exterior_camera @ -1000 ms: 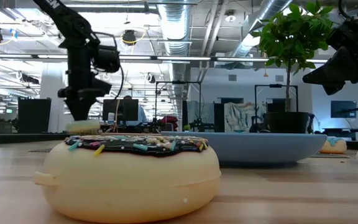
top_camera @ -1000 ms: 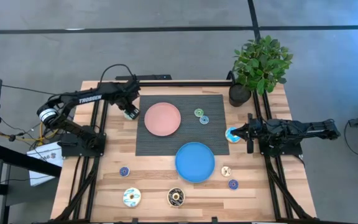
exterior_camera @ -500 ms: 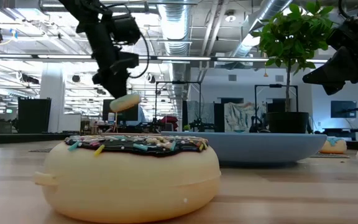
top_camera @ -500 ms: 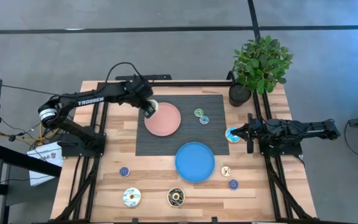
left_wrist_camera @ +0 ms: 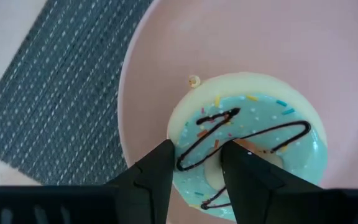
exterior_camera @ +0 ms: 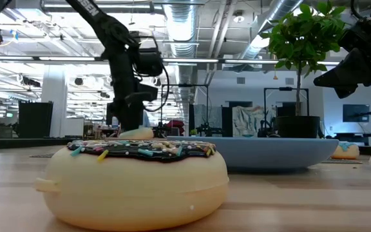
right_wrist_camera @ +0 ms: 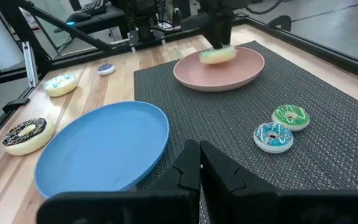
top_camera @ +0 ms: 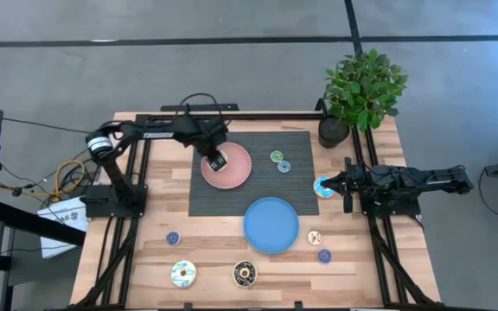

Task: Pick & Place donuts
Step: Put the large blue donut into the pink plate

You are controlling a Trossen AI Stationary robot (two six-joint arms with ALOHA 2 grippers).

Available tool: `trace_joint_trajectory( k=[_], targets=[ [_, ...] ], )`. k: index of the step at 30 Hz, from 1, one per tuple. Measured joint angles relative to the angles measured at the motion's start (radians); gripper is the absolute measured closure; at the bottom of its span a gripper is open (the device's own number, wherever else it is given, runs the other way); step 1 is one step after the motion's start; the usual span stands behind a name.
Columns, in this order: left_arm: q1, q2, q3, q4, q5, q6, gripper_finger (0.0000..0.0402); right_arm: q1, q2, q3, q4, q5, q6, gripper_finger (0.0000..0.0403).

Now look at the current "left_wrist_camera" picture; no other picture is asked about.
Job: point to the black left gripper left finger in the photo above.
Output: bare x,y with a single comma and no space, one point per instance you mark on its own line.
145,186

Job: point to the large mint chocolate-drizzle donut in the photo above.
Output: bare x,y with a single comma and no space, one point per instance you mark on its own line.
259,87

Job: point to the pink round plate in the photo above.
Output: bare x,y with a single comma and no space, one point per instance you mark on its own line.
228,37

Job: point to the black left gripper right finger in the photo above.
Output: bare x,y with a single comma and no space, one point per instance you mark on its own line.
259,193

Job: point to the dark grey woven placemat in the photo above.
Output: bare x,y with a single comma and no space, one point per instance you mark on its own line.
57,93

